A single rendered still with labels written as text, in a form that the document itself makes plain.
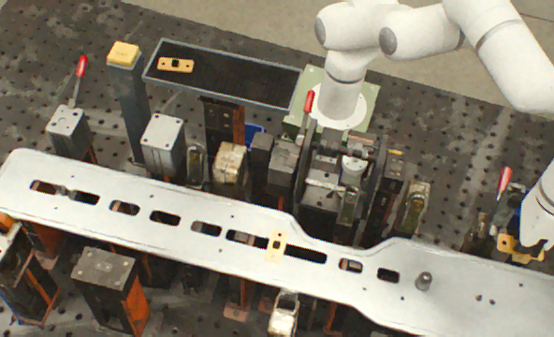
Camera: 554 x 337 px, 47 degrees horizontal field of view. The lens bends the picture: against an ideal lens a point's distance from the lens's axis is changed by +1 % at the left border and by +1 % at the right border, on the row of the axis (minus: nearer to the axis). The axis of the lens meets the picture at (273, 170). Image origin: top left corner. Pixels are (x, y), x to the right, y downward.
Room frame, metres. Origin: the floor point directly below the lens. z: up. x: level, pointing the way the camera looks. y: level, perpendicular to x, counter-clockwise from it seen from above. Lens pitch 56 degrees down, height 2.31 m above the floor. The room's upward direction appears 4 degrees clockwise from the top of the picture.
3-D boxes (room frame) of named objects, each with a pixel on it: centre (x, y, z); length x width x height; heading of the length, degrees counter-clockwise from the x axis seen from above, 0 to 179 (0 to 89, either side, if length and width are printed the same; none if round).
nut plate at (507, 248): (0.58, -0.48, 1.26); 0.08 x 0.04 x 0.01; 79
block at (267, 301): (0.68, -0.02, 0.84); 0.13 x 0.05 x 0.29; 168
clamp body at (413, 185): (0.80, -0.34, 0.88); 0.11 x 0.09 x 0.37; 168
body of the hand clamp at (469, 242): (0.74, -0.51, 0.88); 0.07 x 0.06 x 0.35; 168
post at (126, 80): (1.10, 0.39, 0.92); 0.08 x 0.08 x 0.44; 78
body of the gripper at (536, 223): (0.58, -0.48, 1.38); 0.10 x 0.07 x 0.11; 169
